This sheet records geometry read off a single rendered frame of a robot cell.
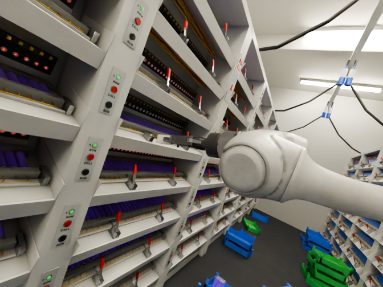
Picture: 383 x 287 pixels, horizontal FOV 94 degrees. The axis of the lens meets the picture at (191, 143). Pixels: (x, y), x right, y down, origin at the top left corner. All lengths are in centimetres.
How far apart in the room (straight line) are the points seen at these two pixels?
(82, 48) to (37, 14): 9
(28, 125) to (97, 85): 17
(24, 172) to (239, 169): 50
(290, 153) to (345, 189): 9
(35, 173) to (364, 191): 67
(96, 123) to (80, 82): 12
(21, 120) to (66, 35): 19
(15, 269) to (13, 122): 37
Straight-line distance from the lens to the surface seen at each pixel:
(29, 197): 56
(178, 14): 103
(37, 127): 50
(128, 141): 61
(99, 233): 79
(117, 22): 55
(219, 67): 119
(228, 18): 127
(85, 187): 59
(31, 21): 48
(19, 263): 68
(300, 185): 32
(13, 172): 58
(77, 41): 50
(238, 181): 27
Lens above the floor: 99
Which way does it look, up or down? 1 degrees down
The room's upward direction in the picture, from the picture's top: 20 degrees clockwise
